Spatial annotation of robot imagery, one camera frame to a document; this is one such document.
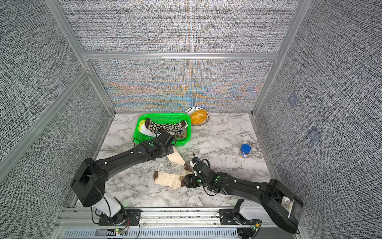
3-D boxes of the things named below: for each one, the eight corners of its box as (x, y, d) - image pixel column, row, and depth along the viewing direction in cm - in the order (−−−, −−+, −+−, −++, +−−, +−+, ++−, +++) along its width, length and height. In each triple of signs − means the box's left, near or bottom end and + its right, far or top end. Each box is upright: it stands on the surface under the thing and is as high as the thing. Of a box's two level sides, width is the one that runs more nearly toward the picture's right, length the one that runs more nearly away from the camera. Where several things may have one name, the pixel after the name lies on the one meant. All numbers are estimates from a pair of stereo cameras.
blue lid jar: (238, 156, 97) (241, 150, 91) (240, 149, 101) (243, 143, 95) (246, 159, 96) (250, 153, 90) (247, 151, 100) (251, 145, 94)
